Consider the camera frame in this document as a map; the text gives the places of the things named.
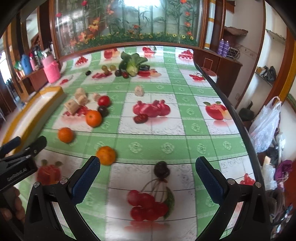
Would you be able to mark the purple bottle left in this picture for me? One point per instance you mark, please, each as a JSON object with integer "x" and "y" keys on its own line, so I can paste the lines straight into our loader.
{"x": 220, "y": 47}

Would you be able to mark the pink knitted jar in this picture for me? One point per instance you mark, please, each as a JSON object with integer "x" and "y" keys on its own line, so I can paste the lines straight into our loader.
{"x": 51, "y": 69}

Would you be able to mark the orange fruit three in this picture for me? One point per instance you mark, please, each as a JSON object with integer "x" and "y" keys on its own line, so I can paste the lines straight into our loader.
{"x": 106, "y": 155}

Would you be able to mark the beige chunk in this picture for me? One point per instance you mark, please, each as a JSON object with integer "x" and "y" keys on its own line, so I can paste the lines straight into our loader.
{"x": 139, "y": 91}

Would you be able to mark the orange fruit two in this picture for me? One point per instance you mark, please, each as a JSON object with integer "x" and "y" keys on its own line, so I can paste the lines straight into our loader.
{"x": 65, "y": 135}

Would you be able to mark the dark red date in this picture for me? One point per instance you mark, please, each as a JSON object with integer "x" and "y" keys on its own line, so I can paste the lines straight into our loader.
{"x": 141, "y": 118}

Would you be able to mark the glass flower display cabinet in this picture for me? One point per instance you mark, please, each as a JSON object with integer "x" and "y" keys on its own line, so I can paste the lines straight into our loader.
{"x": 82, "y": 27}

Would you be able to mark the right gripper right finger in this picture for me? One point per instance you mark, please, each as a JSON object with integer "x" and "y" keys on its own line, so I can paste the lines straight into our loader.
{"x": 253, "y": 222}

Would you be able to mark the red tomato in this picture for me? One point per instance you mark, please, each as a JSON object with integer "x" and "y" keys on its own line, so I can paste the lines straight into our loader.
{"x": 104, "y": 100}

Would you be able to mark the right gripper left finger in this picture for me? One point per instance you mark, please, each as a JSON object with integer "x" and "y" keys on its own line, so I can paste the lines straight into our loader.
{"x": 42, "y": 222}

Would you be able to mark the brown grape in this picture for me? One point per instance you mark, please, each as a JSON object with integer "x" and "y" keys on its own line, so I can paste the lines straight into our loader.
{"x": 107, "y": 72}

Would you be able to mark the white plastic bag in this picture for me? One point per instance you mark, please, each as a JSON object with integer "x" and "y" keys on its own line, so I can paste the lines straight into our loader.
{"x": 263, "y": 127}

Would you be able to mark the dark plum front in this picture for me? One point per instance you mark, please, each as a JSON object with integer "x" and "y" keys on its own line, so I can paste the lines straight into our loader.
{"x": 161, "y": 170}

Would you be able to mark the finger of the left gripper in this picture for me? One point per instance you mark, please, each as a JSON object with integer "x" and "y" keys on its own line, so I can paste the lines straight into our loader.
{"x": 32, "y": 150}
{"x": 9, "y": 146}

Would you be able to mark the bok choy vegetable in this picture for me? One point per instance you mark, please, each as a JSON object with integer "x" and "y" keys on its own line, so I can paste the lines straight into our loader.
{"x": 130, "y": 63}

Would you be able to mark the beige cut chunk one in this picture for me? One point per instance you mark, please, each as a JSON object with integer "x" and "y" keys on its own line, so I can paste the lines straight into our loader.
{"x": 71, "y": 106}

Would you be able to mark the beige cut chunk two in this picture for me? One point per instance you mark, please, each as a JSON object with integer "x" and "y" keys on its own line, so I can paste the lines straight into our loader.
{"x": 79, "y": 92}

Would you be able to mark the purple bottle right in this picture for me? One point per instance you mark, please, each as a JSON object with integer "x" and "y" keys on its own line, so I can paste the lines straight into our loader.
{"x": 226, "y": 47}

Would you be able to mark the beige cut chunk three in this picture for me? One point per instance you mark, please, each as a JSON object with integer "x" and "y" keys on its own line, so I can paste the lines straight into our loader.
{"x": 82, "y": 100}

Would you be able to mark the yellow rimmed white tray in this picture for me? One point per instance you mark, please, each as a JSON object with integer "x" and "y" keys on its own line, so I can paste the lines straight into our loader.
{"x": 29, "y": 122}

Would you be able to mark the dark plum by bok choy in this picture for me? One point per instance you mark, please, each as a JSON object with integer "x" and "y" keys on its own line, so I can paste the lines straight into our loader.
{"x": 118, "y": 73}

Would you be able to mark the dark plum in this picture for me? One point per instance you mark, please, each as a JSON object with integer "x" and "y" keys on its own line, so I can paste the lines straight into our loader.
{"x": 118, "y": 73}
{"x": 161, "y": 170}
{"x": 103, "y": 110}

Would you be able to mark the blue detergent jug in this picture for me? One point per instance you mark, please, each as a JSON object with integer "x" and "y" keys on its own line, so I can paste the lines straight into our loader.
{"x": 26, "y": 65}

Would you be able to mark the orange fruit one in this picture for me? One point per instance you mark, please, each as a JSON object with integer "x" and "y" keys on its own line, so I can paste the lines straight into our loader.
{"x": 93, "y": 118}

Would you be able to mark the left hand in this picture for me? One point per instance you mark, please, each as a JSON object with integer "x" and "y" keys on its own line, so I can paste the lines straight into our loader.
{"x": 15, "y": 207}

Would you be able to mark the green grape right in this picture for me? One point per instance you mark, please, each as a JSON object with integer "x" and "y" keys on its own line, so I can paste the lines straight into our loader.
{"x": 112, "y": 67}

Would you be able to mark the beige cut chunk four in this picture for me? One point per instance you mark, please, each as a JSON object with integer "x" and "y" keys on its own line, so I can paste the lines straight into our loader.
{"x": 96, "y": 97}

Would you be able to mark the small red date by bok choy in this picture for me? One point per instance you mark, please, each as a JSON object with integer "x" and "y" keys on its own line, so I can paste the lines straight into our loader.
{"x": 125, "y": 75}

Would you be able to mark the dark wooden sideboard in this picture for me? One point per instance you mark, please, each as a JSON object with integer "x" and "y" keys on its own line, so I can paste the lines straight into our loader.
{"x": 226, "y": 69}

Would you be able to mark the purple bottle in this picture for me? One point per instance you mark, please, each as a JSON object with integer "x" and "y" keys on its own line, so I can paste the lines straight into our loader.
{"x": 220, "y": 47}
{"x": 226, "y": 47}

